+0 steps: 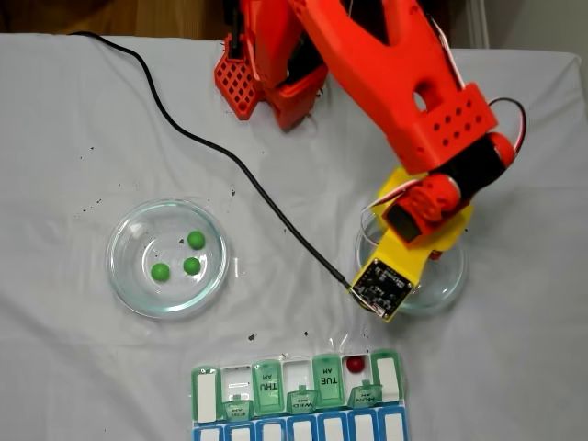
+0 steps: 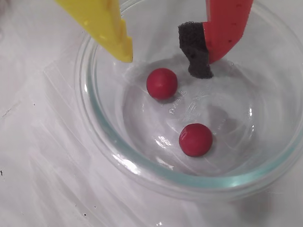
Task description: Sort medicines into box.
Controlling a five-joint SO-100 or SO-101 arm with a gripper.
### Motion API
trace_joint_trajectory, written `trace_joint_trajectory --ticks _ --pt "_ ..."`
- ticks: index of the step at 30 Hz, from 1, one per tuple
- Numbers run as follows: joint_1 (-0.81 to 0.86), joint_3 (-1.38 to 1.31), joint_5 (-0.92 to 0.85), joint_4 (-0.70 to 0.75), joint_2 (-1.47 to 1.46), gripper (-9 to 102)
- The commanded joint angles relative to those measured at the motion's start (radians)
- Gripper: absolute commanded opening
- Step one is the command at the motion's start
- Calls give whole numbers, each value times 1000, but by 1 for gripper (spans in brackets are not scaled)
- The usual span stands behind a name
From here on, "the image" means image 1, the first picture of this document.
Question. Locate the red ball pill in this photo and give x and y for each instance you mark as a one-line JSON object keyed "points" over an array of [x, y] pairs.
{"points": [[355, 364]]}

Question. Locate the green ball pill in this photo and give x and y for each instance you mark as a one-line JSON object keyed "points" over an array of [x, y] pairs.
{"points": [[192, 265], [161, 272], [196, 239]]}

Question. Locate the weekly pill organizer box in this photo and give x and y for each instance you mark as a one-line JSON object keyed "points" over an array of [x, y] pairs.
{"points": [[331, 381]]}

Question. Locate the small glass bowl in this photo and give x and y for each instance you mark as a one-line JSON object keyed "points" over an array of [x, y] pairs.
{"points": [[441, 285]]}

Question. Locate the white tablecloth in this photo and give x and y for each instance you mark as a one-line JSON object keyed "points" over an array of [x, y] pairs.
{"points": [[294, 294]]}

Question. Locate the large glass bowl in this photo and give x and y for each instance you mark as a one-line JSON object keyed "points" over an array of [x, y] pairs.
{"points": [[128, 285]]}

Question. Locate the camera circuit board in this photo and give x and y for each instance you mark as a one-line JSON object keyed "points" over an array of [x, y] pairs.
{"points": [[380, 289]]}

